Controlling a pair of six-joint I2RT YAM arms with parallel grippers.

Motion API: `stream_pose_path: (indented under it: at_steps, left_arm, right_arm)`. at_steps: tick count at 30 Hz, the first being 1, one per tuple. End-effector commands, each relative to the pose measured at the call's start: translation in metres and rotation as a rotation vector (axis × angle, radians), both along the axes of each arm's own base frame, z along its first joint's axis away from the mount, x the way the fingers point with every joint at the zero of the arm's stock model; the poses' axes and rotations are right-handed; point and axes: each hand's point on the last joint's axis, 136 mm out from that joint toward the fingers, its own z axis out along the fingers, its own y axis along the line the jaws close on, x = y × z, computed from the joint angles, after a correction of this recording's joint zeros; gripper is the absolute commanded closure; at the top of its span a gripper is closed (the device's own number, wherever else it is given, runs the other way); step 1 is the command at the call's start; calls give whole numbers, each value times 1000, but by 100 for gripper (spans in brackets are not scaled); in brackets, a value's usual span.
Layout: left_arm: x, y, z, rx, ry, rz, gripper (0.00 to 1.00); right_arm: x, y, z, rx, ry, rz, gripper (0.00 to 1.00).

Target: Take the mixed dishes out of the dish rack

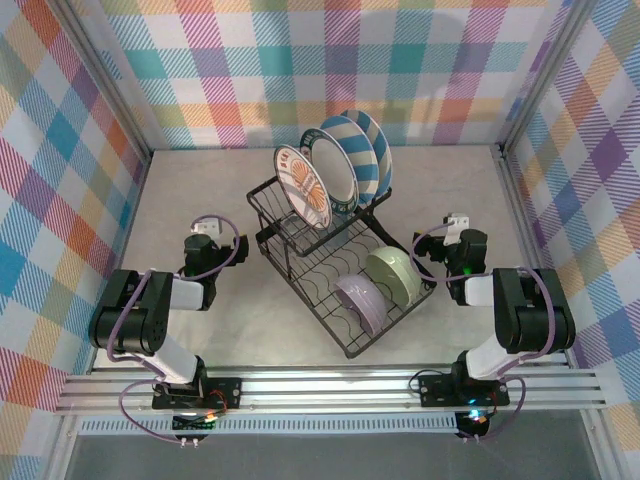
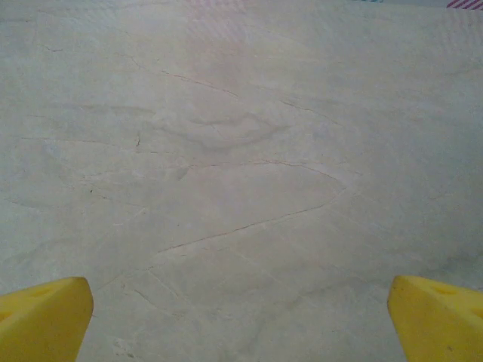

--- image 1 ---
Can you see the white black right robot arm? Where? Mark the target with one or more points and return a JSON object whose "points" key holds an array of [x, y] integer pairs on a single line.
{"points": [[530, 320]]}

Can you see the aluminium frame post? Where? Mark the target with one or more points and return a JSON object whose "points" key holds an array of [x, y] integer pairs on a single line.
{"points": [[112, 85], [542, 75], [607, 450], [62, 450]]}

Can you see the blue striped plate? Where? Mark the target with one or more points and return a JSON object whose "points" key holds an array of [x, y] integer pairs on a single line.
{"points": [[382, 150], [357, 150]]}

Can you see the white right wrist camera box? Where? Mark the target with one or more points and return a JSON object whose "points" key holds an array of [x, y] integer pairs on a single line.
{"points": [[455, 222]]}

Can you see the green ceramic bowl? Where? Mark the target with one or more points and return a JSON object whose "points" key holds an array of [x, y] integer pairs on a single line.
{"points": [[395, 272]]}

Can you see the controller board with lights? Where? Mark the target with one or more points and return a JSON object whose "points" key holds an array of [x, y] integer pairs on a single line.
{"points": [[195, 424], [475, 420]]}

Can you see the green rimmed lettered plate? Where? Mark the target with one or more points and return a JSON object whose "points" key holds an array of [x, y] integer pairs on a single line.
{"points": [[332, 165]]}

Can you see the aluminium side rail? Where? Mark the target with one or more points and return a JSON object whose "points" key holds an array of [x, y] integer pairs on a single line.
{"points": [[138, 195], [520, 215]]}

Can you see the purple ceramic bowl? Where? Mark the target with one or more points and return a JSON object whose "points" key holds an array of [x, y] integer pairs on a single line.
{"points": [[360, 302]]}

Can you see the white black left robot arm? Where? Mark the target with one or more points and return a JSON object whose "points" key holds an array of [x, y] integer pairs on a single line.
{"points": [[130, 320]]}

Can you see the butterfly pattern plate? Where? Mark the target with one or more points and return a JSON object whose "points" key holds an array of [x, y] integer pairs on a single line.
{"points": [[305, 187]]}

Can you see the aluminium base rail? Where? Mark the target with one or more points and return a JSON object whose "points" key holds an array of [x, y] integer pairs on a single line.
{"points": [[325, 395]]}

